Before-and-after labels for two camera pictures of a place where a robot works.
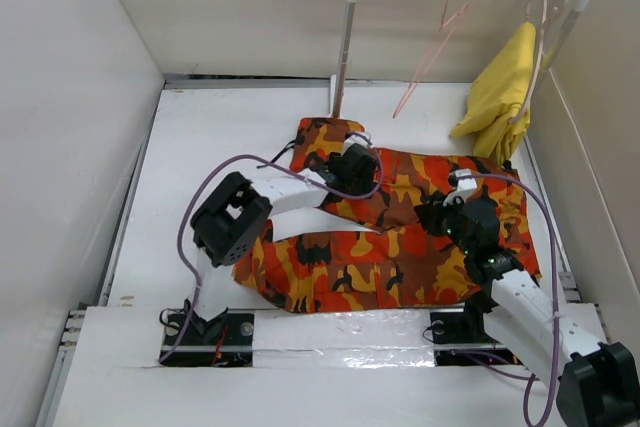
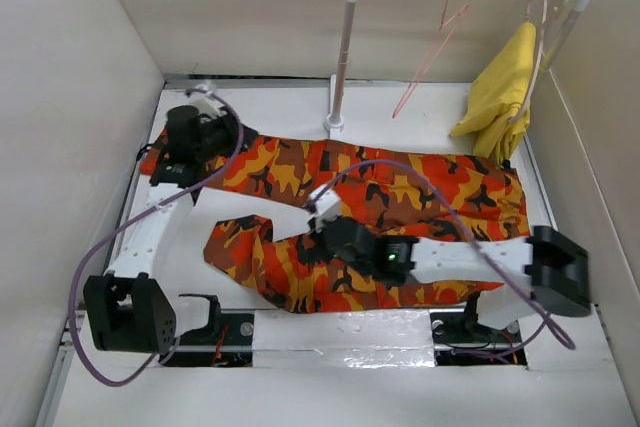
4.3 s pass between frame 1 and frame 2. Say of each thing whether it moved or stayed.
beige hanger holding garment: stayed
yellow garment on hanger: stayed
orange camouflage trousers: moved
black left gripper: moved
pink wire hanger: stayed
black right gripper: moved
